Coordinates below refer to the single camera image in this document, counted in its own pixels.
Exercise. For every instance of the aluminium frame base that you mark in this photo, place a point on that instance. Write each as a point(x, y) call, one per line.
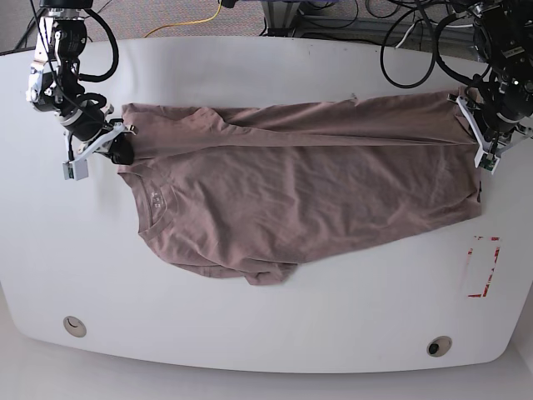
point(393, 23)

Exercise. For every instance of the right table grommet hole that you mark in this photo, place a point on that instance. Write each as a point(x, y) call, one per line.
point(439, 347)

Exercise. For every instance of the table grommet hole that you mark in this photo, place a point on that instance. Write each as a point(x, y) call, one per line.
point(75, 327)
point(439, 347)

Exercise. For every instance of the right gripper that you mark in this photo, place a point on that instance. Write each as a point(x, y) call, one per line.
point(85, 120)

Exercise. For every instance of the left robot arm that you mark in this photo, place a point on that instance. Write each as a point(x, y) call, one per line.
point(502, 37)

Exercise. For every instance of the pink t-shirt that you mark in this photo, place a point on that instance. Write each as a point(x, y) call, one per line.
point(253, 193)

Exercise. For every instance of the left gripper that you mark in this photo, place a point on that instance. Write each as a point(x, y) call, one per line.
point(505, 104)

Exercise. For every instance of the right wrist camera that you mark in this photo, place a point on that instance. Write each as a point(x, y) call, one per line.
point(76, 166)

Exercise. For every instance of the red tape rectangle marking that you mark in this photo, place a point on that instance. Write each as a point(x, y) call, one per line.
point(481, 265)

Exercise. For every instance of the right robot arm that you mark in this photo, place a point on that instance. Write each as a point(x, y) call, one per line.
point(55, 81)

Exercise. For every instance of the left table grommet hole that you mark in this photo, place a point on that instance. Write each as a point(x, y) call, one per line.
point(75, 327)

